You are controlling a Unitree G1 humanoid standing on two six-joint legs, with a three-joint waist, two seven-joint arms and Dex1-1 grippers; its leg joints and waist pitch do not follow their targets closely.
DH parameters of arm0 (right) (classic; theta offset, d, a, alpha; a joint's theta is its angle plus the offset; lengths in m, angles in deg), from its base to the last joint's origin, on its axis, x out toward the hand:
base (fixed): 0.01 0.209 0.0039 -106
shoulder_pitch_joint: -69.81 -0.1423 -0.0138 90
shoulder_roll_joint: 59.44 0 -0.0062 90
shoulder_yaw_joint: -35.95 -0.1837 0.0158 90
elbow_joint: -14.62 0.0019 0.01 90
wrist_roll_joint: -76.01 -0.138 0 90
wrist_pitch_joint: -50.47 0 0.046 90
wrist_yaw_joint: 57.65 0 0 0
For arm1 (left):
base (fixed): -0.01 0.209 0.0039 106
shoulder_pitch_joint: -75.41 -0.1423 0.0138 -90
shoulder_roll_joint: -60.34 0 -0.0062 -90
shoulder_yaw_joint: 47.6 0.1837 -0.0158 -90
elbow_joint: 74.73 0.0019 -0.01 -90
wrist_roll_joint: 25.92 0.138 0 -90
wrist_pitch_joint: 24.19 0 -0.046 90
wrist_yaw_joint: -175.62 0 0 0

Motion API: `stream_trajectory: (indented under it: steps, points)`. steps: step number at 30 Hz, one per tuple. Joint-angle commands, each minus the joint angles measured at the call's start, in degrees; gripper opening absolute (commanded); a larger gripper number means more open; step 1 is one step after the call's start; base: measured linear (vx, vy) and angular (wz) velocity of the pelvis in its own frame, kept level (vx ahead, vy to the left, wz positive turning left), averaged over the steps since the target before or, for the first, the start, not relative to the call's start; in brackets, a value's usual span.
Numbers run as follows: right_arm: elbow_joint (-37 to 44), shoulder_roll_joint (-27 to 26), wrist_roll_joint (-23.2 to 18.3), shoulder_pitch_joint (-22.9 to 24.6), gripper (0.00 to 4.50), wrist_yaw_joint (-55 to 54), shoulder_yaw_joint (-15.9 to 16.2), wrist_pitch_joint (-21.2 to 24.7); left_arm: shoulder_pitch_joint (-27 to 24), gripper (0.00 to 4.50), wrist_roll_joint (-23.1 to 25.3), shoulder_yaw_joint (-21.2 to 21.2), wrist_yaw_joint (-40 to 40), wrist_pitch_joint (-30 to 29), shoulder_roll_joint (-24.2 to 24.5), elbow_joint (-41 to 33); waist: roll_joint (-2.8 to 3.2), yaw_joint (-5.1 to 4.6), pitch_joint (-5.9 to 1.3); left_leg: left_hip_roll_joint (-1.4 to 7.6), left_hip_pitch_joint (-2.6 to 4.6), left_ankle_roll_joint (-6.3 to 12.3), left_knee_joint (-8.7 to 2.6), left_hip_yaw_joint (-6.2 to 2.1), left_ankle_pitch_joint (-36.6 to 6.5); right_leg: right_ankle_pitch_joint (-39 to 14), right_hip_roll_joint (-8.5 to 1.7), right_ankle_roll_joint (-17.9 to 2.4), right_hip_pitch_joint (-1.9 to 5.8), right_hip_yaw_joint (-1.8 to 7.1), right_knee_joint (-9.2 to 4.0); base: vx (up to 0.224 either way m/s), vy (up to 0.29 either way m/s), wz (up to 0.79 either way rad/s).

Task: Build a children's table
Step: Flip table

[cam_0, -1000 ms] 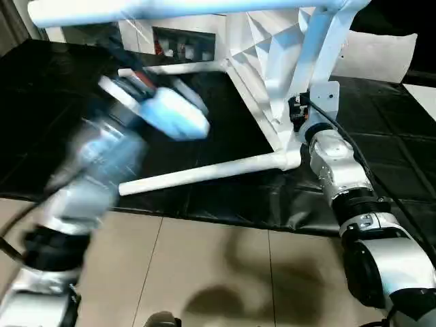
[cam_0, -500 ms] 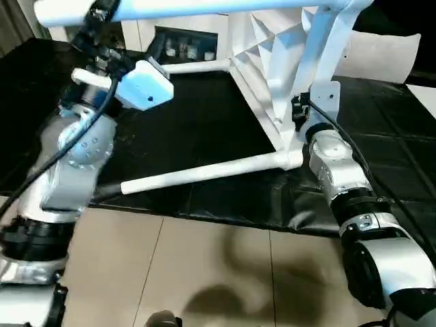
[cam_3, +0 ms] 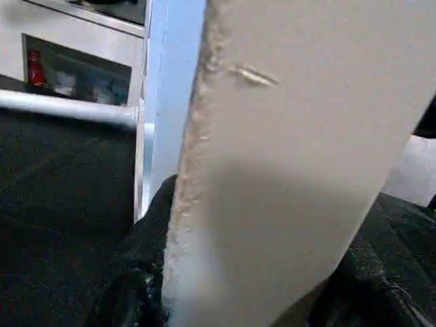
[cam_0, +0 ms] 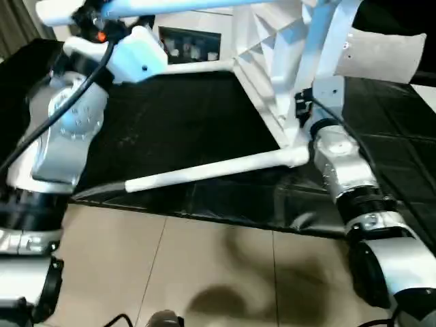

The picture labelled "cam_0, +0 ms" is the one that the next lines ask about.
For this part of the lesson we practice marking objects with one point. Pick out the white cabinet with glass doors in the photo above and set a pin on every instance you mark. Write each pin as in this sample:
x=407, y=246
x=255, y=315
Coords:
x=204, y=20

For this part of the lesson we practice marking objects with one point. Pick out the white plastic table leg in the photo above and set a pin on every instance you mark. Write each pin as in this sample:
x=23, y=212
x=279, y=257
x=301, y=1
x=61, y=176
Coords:
x=153, y=10
x=221, y=170
x=197, y=67

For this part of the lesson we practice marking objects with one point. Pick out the black sofa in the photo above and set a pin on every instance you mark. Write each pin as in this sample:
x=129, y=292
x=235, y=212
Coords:
x=391, y=17

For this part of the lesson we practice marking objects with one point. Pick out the black work mat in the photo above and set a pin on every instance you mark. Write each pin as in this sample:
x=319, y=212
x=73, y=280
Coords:
x=187, y=119

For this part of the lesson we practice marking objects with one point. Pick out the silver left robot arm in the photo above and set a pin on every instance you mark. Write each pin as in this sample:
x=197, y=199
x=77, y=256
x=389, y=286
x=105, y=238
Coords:
x=68, y=136

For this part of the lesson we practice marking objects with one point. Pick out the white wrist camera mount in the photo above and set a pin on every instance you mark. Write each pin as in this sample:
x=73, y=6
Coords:
x=139, y=54
x=328, y=92

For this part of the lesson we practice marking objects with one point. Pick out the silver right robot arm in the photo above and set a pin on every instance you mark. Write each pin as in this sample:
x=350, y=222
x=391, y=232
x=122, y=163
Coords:
x=347, y=170

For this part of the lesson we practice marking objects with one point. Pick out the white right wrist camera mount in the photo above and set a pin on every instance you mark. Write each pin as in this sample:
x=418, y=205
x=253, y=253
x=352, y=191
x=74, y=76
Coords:
x=328, y=92

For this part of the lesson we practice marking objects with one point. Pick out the light grey pillow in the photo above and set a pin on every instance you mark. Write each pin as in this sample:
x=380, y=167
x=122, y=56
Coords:
x=381, y=54

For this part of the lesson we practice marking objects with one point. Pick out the dark robot foot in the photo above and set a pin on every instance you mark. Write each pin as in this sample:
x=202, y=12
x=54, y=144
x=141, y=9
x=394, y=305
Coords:
x=165, y=319

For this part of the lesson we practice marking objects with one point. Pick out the white plastic table top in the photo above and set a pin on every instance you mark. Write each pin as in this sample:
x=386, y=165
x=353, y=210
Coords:
x=272, y=41

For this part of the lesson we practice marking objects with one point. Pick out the white printed bottle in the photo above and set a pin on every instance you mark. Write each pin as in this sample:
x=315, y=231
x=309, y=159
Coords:
x=195, y=51

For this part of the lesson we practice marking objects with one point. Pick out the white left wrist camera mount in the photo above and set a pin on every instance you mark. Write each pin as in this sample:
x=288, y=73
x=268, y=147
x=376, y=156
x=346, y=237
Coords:
x=139, y=54

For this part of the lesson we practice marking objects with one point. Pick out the small white cup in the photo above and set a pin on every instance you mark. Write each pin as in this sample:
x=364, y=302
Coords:
x=212, y=55

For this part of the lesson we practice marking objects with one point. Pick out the grey curtain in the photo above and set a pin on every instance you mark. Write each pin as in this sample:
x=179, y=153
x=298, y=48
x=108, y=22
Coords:
x=20, y=27

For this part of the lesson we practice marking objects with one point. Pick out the white flat board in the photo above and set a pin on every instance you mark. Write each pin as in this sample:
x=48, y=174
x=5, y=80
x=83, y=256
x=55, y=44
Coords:
x=425, y=97

